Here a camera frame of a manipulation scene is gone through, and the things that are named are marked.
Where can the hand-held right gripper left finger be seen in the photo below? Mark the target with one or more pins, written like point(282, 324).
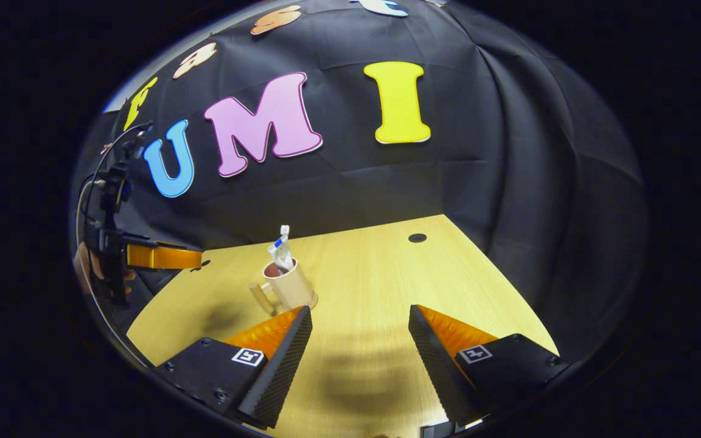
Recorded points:
point(283, 365)

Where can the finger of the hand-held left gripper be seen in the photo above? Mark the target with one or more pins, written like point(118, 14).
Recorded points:
point(165, 257)

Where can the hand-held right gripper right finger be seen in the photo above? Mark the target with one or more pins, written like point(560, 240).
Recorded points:
point(442, 365)

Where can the beige cup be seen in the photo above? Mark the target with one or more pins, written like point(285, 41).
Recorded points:
point(292, 286)

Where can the white toothpaste tube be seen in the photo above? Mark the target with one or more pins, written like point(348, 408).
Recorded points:
point(279, 252)

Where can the yellow wooden desktop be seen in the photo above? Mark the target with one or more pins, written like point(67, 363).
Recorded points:
point(362, 280)

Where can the black desk grommet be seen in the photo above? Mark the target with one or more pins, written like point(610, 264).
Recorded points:
point(203, 265)
point(417, 237)

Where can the black backdrop cloth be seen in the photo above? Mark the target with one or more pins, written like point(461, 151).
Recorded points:
point(387, 182)

